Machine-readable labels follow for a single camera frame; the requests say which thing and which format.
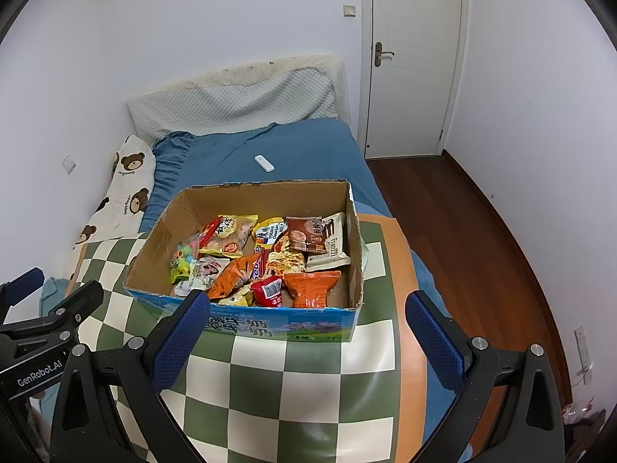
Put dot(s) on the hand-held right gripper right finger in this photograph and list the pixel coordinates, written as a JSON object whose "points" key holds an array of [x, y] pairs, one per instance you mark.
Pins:
{"points": [[436, 342]]}

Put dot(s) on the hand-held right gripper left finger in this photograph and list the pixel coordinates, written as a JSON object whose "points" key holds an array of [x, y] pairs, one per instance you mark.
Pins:
{"points": [[185, 333]]}

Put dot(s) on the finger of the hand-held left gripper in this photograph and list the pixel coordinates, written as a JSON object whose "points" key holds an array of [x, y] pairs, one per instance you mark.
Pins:
{"points": [[79, 301], [26, 282]]}

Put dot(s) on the white pink snack packet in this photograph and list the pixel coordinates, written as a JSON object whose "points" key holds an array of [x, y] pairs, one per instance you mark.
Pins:
{"points": [[207, 270]]}

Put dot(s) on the green candy packet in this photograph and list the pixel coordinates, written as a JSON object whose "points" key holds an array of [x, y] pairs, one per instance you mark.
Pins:
{"points": [[182, 260]]}

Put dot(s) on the orange snack packet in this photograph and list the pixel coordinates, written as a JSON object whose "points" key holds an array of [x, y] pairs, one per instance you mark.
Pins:
{"points": [[234, 275], [311, 289]]}

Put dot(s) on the thin red snack packet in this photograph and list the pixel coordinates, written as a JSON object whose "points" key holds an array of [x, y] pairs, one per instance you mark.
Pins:
{"points": [[209, 232]]}

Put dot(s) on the cardboard box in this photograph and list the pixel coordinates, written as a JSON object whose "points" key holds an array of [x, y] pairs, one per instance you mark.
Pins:
{"points": [[313, 320]]}

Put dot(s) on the white chocolate biscuit packet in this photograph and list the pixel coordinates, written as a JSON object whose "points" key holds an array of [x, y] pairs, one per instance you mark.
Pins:
{"points": [[335, 246]]}

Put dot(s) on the brown snack packet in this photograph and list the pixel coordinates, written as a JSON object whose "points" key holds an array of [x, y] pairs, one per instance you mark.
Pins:
{"points": [[306, 236]]}

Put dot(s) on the light blue cloth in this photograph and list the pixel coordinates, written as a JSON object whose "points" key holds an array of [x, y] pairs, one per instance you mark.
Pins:
{"points": [[48, 294]]}

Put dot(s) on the yellow panda snack packet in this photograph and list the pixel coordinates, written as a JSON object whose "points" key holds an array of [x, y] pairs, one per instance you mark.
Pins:
{"points": [[236, 299]]}

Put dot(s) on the yellow chips packet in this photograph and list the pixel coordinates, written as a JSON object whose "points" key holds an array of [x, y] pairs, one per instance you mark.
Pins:
{"points": [[229, 236]]}

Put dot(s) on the instant noodle packet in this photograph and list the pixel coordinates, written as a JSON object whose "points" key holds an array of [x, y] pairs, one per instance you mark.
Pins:
{"points": [[284, 258]]}

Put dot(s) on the green white checkered mat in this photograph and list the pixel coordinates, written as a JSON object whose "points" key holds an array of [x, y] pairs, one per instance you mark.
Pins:
{"points": [[299, 395]]}

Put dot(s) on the bear print pillow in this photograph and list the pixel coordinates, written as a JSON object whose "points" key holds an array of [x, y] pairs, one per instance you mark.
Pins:
{"points": [[130, 173]]}

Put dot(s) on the clear plastic wrapper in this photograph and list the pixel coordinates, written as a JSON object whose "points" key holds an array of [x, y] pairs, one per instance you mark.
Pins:
{"points": [[581, 407]]}

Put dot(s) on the white remote control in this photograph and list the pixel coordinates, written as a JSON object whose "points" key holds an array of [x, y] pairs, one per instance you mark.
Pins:
{"points": [[264, 162]]}

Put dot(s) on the grey textured pillow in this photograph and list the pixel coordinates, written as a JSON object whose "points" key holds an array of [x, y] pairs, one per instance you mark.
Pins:
{"points": [[231, 106]]}

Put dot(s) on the white door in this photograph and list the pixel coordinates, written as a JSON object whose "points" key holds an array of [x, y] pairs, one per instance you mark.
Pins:
{"points": [[414, 96]]}

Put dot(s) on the cream fluffy blanket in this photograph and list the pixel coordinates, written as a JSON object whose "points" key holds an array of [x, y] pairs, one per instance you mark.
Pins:
{"points": [[289, 65]]}

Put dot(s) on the white wall socket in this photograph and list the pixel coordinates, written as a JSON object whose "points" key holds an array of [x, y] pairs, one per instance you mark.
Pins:
{"points": [[69, 164]]}

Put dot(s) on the white wall outlet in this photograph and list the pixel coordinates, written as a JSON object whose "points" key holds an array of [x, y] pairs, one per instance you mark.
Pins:
{"points": [[582, 347]]}

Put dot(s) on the white light switch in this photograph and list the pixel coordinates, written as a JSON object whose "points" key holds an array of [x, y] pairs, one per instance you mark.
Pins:
{"points": [[349, 10]]}

